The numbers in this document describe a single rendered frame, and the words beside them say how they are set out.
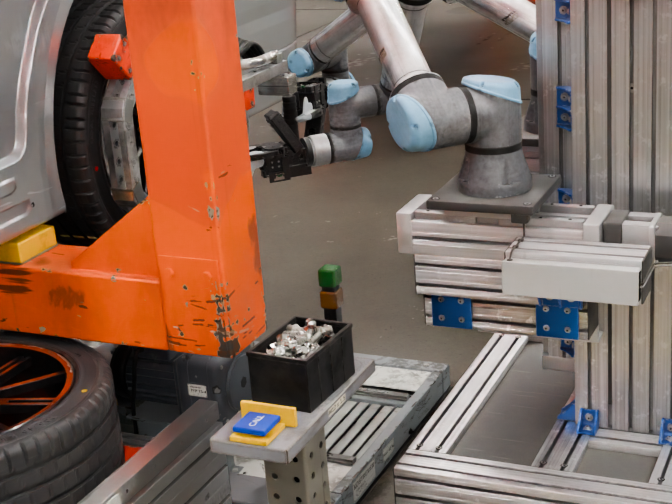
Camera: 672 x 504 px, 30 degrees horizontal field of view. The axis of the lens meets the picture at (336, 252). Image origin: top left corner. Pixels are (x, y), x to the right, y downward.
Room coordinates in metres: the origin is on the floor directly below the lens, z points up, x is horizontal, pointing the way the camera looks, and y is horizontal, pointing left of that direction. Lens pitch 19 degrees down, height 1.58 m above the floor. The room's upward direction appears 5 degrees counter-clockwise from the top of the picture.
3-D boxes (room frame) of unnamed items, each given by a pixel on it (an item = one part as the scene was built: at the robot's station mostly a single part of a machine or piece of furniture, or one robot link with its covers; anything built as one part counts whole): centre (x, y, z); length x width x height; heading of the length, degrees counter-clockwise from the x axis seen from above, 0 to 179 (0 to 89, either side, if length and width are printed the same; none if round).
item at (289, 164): (2.89, 0.10, 0.80); 0.12 x 0.08 x 0.09; 109
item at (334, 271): (2.50, 0.02, 0.64); 0.04 x 0.04 x 0.04; 64
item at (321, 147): (2.92, 0.03, 0.81); 0.08 x 0.05 x 0.08; 19
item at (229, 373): (2.79, 0.43, 0.26); 0.42 x 0.18 x 0.35; 64
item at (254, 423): (2.17, 0.18, 0.47); 0.07 x 0.07 x 0.02; 64
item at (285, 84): (3.17, 0.12, 0.93); 0.09 x 0.05 x 0.05; 64
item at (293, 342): (2.36, 0.09, 0.51); 0.20 x 0.14 x 0.13; 151
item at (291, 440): (2.33, 0.10, 0.44); 0.43 x 0.17 x 0.03; 154
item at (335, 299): (2.50, 0.02, 0.59); 0.04 x 0.04 x 0.04; 64
